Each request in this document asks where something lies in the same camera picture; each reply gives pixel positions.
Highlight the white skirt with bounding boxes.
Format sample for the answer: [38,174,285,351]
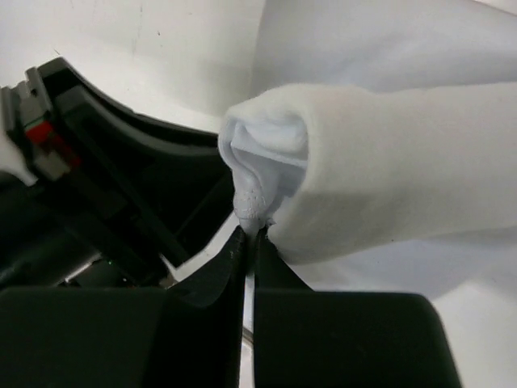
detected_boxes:
[218,1,516,340]

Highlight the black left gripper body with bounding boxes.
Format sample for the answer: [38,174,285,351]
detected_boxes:
[1,68,170,288]

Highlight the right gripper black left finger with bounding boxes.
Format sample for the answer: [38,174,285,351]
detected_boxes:
[1,229,246,387]

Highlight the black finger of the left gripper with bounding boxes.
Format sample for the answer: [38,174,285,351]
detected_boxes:
[37,57,233,267]

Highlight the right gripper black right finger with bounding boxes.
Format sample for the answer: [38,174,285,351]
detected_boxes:
[253,231,460,387]

